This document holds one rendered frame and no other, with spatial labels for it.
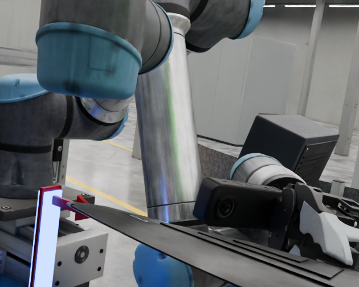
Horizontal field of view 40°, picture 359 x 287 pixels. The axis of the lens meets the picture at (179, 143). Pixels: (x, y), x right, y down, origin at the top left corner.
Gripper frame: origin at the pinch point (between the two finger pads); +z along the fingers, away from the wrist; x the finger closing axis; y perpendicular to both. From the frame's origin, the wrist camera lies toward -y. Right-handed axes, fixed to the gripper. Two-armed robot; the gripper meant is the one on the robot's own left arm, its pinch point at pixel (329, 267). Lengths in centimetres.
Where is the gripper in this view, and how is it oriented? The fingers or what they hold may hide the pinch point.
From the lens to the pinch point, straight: 43.1
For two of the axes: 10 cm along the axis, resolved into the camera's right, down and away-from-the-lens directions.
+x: -2.5, 9.6, 1.3
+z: 0.9, 1.6, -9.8
